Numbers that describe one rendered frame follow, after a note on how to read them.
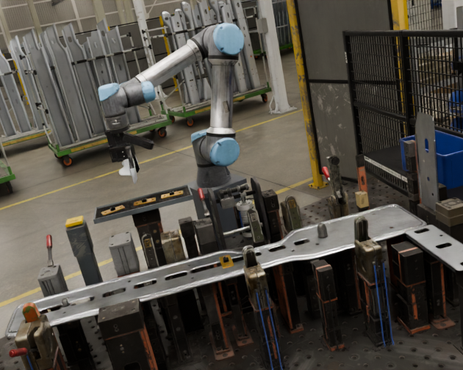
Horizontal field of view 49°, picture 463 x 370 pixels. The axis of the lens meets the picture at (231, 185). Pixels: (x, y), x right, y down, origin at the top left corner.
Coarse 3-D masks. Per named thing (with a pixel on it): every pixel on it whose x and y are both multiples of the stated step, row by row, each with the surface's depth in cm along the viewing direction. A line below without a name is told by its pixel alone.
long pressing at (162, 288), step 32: (352, 224) 177; (384, 224) 172; (416, 224) 168; (256, 256) 168; (288, 256) 164; (320, 256) 161; (96, 288) 169; (128, 288) 164; (160, 288) 160; (192, 288) 158; (64, 320) 154
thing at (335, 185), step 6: (330, 156) 183; (336, 156) 182; (330, 162) 182; (336, 162) 179; (330, 168) 182; (336, 168) 184; (330, 174) 183; (336, 174) 184; (330, 180) 185; (336, 180) 184; (336, 186) 185; (342, 186) 184; (336, 192) 184; (342, 192) 184; (336, 198) 184; (342, 198) 185
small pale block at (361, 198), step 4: (356, 192) 186; (360, 192) 185; (364, 192) 184; (356, 196) 185; (360, 196) 183; (364, 196) 184; (356, 200) 187; (360, 200) 184; (364, 200) 184; (356, 204) 188; (360, 204) 184; (364, 204) 185; (368, 204) 185; (360, 208) 185; (364, 208) 185
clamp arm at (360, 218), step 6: (360, 216) 154; (354, 222) 154; (360, 222) 153; (366, 222) 154; (354, 228) 156; (360, 228) 154; (366, 228) 155; (354, 234) 157; (360, 234) 155; (366, 234) 156; (354, 240) 158; (360, 240) 156; (366, 240) 157
